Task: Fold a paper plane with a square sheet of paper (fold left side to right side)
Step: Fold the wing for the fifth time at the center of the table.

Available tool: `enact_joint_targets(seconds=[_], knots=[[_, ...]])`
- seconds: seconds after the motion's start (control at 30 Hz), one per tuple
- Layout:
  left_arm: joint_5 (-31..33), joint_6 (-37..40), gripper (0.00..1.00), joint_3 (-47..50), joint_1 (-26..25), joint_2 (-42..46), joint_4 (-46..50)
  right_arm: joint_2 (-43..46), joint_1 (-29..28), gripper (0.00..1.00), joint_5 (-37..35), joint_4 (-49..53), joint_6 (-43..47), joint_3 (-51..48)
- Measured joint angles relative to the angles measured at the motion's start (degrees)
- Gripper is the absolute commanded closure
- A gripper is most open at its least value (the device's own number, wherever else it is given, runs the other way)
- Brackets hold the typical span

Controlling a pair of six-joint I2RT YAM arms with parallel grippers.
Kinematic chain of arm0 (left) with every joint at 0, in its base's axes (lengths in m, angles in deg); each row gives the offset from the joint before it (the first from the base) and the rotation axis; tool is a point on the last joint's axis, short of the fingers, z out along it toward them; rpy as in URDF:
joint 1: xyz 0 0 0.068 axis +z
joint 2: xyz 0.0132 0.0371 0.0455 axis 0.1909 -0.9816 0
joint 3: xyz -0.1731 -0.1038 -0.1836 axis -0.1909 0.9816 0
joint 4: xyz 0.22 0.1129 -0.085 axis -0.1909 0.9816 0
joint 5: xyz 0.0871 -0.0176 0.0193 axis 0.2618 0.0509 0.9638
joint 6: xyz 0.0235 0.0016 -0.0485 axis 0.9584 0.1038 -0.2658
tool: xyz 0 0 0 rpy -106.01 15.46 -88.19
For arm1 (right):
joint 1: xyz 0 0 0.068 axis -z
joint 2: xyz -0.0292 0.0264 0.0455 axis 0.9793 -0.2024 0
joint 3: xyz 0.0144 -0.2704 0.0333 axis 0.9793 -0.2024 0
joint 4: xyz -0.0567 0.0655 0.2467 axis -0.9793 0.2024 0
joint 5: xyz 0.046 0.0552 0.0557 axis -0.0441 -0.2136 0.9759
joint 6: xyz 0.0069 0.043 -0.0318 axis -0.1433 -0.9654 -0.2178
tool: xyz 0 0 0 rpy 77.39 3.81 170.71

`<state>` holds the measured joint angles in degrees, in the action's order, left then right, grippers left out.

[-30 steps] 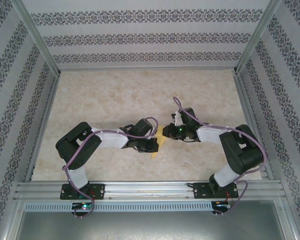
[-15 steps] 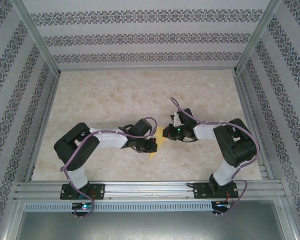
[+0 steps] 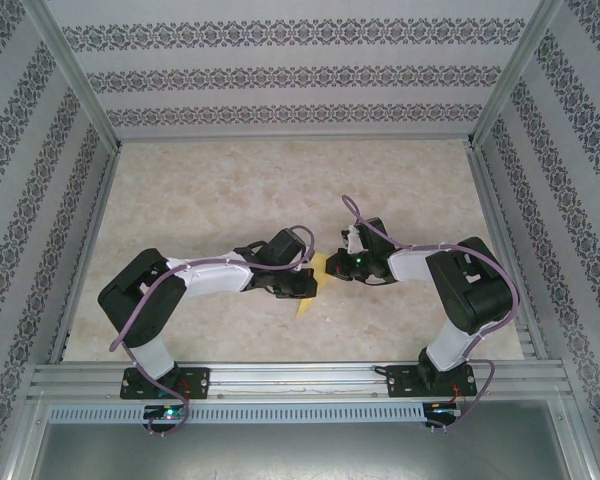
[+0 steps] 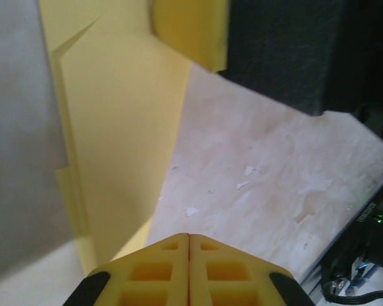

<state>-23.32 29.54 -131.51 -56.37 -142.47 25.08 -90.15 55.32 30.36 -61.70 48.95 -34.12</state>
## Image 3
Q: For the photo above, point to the yellow paper sheet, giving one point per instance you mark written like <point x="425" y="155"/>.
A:
<point x="322" y="272"/>

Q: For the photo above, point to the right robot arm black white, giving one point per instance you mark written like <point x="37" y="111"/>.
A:
<point x="480" y="300"/>

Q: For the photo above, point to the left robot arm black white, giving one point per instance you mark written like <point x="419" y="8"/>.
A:
<point x="130" y="295"/>

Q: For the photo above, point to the grey metal sheet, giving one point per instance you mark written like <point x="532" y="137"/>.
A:
<point x="300" y="450"/>

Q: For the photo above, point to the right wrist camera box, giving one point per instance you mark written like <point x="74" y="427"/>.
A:
<point x="352" y="240"/>

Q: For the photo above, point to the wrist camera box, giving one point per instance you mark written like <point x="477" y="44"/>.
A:
<point x="352" y="240"/>
<point x="307" y="260"/>

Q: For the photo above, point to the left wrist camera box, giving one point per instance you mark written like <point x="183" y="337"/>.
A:
<point x="307" y="260"/>

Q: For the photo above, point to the aluminium back rail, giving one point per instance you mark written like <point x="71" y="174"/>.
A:
<point x="295" y="137"/>

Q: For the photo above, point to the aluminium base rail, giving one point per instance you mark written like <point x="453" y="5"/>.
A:
<point x="300" y="375"/>

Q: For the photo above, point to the aluminium side rail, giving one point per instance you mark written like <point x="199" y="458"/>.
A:
<point x="505" y="250"/>
<point x="87" y="250"/>

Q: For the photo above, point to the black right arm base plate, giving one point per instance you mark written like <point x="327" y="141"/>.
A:
<point x="405" y="382"/>

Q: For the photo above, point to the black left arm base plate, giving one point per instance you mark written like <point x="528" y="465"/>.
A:
<point x="200" y="382"/>

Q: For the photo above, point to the aluminium frame post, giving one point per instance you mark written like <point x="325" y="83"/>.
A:
<point x="75" y="75"/>
<point x="517" y="70"/>

